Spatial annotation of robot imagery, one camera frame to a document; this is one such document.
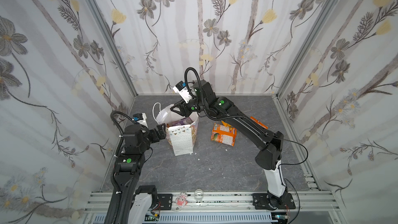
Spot purple snack pack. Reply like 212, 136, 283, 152
169, 117, 193, 127

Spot white cartoon paper bag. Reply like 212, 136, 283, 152
152, 102, 199, 156

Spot orange chips pack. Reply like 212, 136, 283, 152
210, 123, 237, 146

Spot orange white snack pack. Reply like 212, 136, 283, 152
250, 116, 268, 129

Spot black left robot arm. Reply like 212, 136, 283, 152
104, 111, 166, 224

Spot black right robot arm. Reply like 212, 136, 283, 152
171, 67, 301, 211

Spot yellow mango snack bag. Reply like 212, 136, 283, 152
221, 120, 231, 127

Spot pink toy figure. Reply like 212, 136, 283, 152
175, 192, 188, 207

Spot clear plastic ball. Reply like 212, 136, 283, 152
194, 189, 204, 202

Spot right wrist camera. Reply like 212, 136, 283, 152
173, 81, 192, 103

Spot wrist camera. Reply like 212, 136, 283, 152
173, 81, 192, 103
132, 113, 148, 127

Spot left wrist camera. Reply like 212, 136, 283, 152
132, 113, 148, 127

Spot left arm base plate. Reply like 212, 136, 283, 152
152, 194, 173, 211

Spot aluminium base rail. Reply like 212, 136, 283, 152
84, 190, 340, 214

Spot white vented cable duct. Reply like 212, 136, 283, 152
92, 213, 279, 224

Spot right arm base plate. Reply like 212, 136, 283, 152
252, 193, 296, 211

